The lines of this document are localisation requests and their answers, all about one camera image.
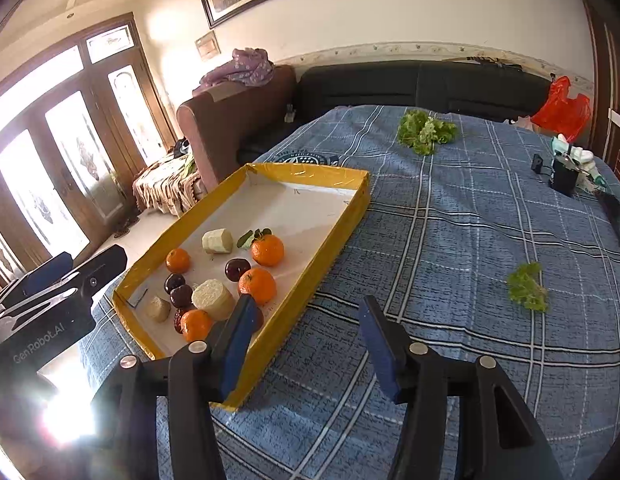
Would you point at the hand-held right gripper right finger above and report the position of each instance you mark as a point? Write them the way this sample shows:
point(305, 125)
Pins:
point(379, 345)

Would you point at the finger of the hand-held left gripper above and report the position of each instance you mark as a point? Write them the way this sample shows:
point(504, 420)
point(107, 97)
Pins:
point(102, 267)
point(37, 277)

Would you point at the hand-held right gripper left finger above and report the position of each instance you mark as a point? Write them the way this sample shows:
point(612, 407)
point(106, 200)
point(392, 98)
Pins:
point(240, 340)

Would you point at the dark purple plum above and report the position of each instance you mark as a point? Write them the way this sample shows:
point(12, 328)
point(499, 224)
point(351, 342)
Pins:
point(238, 270)
point(259, 319)
point(182, 297)
point(174, 283)

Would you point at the large orange mandarin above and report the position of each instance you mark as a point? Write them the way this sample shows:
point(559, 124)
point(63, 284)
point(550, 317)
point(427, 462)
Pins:
point(257, 286)

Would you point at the reddish plum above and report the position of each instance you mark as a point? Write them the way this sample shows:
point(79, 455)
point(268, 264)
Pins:
point(179, 321)

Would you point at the small orange mandarin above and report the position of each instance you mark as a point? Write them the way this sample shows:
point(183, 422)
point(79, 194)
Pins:
point(178, 261)

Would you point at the orange mandarin with leaves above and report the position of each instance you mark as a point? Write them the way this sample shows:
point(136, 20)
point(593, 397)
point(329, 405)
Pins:
point(268, 251)

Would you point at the angular white sugarcane chunk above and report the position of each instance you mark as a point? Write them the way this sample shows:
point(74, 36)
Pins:
point(217, 241)

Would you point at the yellow cardboard tray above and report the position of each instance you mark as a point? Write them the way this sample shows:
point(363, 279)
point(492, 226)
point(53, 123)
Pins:
point(300, 210)

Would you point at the dark slippers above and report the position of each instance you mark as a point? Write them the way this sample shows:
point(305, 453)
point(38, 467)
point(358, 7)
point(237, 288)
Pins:
point(124, 229)

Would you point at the patterned cloth covered couch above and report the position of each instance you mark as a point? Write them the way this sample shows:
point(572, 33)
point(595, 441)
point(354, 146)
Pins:
point(162, 187)

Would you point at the blue plaid tablecloth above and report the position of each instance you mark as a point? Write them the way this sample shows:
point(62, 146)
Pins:
point(439, 260)

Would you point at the wooden glass door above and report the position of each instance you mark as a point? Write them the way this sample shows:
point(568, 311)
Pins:
point(65, 150)

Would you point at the black bag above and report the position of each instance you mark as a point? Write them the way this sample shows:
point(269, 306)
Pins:
point(179, 147)

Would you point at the small green lettuce leaf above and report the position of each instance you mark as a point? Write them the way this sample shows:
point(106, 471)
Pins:
point(527, 287)

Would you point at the brown armchair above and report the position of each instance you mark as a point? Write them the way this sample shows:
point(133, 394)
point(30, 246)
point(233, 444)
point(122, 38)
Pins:
point(225, 130)

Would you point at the large green lettuce bunch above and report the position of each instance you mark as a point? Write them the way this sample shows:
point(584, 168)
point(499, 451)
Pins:
point(424, 132)

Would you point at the small black device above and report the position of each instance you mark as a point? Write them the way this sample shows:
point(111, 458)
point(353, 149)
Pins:
point(537, 162)

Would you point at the purple floral cloth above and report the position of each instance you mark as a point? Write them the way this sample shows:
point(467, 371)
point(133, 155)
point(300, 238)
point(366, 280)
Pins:
point(240, 67)

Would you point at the black box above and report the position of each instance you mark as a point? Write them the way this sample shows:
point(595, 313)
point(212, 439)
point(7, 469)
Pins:
point(564, 176)

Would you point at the black sofa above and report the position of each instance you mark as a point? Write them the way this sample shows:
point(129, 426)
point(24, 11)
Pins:
point(389, 85)

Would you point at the black and white device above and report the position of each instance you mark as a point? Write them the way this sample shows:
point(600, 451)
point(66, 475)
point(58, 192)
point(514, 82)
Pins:
point(584, 157)

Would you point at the red plastic bag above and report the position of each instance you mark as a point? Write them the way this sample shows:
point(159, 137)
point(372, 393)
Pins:
point(559, 110)

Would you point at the wooden door frame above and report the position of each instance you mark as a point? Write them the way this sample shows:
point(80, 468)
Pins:
point(607, 60)

